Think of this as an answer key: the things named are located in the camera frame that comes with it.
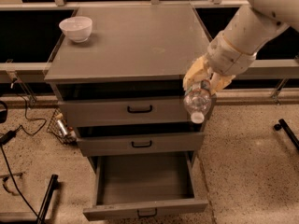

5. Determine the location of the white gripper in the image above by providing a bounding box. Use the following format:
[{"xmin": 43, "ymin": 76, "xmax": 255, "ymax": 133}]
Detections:
[{"xmin": 183, "ymin": 31, "xmax": 256, "ymax": 95}]

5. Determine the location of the clear plastic water bottle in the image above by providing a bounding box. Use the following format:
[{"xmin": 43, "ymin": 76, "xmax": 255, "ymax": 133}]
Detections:
[{"xmin": 184, "ymin": 79, "xmax": 211, "ymax": 124}]

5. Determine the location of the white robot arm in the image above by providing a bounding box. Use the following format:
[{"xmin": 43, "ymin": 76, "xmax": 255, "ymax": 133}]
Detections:
[{"xmin": 183, "ymin": 0, "xmax": 299, "ymax": 92}]

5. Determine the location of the grey drawer cabinet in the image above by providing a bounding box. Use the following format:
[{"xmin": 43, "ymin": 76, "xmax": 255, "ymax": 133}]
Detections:
[{"xmin": 43, "ymin": 2, "xmax": 227, "ymax": 161}]

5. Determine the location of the grey top drawer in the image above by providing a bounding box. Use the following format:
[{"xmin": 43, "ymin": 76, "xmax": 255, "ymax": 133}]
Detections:
[{"xmin": 57, "ymin": 94, "xmax": 218, "ymax": 128}]

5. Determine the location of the grey drawer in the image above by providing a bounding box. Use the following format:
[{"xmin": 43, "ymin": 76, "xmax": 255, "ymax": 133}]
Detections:
[
  {"xmin": 57, "ymin": 94, "xmax": 218, "ymax": 128},
  {"xmin": 83, "ymin": 151, "xmax": 207, "ymax": 221},
  {"xmin": 78, "ymin": 132, "xmax": 204, "ymax": 157}
]

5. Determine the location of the grey middle drawer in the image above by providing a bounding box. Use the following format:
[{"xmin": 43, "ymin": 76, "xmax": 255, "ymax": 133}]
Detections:
[{"xmin": 78, "ymin": 132, "xmax": 204, "ymax": 157}]

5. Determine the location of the grey bottom drawer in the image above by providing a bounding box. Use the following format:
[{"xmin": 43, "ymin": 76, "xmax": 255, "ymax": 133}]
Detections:
[{"xmin": 83, "ymin": 151, "xmax": 207, "ymax": 221}]

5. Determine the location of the black stand leg right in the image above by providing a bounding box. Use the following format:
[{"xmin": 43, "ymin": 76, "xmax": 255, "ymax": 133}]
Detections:
[{"xmin": 274, "ymin": 119, "xmax": 299, "ymax": 151}]

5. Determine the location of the black stand leg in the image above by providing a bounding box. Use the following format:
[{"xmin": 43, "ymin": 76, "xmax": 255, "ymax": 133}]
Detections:
[
  {"xmin": 36, "ymin": 175, "xmax": 58, "ymax": 224},
  {"xmin": 274, "ymin": 119, "xmax": 299, "ymax": 151}
]

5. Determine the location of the white bowl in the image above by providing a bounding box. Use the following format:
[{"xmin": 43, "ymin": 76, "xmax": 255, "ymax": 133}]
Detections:
[{"xmin": 59, "ymin": 16, "xmax": 93, "ymax": 43}]

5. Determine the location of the metal can in basket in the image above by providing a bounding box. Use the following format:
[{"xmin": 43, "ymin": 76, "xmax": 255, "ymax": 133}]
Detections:
[{"xmin": 56, "ymin": 113, "xmax": 69, "ymax": 137}]

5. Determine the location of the black stand leg left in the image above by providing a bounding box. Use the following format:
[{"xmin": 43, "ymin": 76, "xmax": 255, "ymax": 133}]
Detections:
[{"xmin": 36, "ymin": 175, "xmax": 58, "ymax": 224}]

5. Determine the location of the black power adapter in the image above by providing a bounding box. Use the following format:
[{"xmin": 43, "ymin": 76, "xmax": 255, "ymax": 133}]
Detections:
[{"xmin": 0, "ymin": 131, "xmax": 16, "ymax": 145}]

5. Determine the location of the wire basket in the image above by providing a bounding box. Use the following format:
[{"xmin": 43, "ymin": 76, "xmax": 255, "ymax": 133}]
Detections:
[{"xmin": 47, "ymin": 108, "xmax": 77, "ymax": 145}]

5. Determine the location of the black power cable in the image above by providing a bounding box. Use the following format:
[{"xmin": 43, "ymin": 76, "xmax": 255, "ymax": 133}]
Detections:
[{"xmin": 0, "ymin": 77, "xmax": 48, "ymax": 217}]

